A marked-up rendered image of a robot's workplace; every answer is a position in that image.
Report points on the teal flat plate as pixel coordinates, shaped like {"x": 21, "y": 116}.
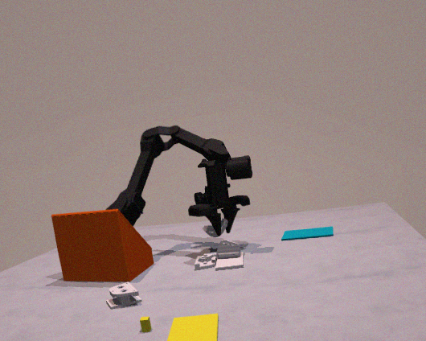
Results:
{"x": 307, "y": 233}

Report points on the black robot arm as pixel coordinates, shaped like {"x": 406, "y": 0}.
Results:
{"x": 217, "y": 159}

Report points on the small olive-yellow block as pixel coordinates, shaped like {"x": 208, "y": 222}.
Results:
{"x": 145, "y": 324}

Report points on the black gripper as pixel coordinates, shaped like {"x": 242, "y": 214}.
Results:
{"x": 219, "y": 198}

